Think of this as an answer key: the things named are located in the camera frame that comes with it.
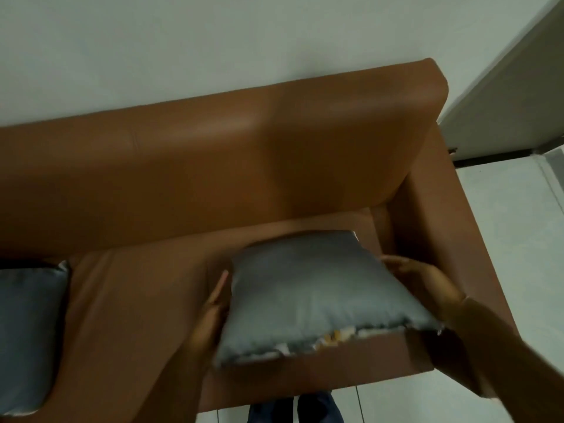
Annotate person's left hand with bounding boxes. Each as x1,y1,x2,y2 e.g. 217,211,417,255
185,270,231,365

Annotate person's right hand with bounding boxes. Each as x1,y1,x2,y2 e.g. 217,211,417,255
380,254,467,324

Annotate grey square cushion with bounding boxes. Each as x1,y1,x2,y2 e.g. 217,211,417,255
0,260,71,417
213,230,445,367

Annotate person's left forearm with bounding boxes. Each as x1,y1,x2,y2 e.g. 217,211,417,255
134,343,212,423

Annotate person's right forearm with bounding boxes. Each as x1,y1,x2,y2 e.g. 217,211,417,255
434,296,564,423

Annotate brown leather sofa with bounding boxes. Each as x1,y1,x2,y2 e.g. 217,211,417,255
0,57,519,423

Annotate person's blue trouser legs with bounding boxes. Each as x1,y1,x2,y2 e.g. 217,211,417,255
247,390,345,423

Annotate white door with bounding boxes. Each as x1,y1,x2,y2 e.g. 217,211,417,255
437,0,564,162

